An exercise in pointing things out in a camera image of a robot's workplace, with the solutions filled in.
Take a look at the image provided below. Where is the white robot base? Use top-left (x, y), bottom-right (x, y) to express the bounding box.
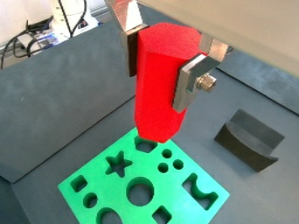
top-left (35, 0), bottom-right (99, 46)

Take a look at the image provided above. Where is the dark grey curved block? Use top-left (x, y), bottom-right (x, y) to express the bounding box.
top-left (214, 109), bottom-right (286, 172)

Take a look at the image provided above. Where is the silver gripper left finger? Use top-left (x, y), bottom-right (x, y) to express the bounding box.
top-left (104, 0), bottom-right (148, 76)

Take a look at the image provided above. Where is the red hexagonal prism block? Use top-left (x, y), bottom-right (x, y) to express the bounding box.
top-left (135, 23), bottom-right (202, 143)

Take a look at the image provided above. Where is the black cable bundle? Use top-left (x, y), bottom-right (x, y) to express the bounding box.
top-left (0, 0), bottom-right (90, 70)

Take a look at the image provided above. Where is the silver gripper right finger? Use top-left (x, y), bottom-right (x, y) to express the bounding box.
top-left (172, 33), bottom-right (228, 113)

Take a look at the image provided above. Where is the green shape sorter board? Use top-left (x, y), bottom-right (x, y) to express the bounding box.
top-left (59, 130), bottom-right (230, 224)

